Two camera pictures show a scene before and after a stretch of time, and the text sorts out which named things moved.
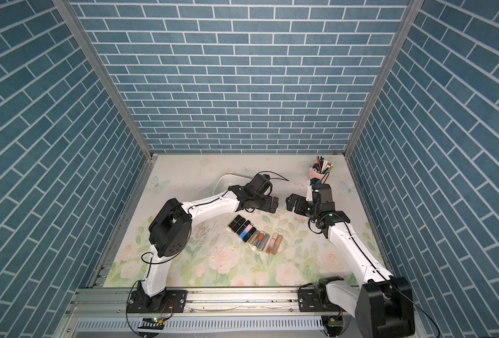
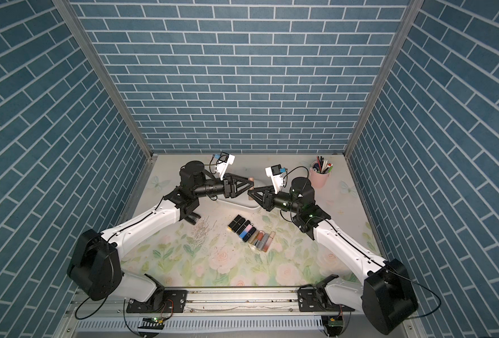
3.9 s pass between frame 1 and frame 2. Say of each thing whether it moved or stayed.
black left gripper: moved
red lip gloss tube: stayed
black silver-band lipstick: stayed
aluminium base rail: stayed
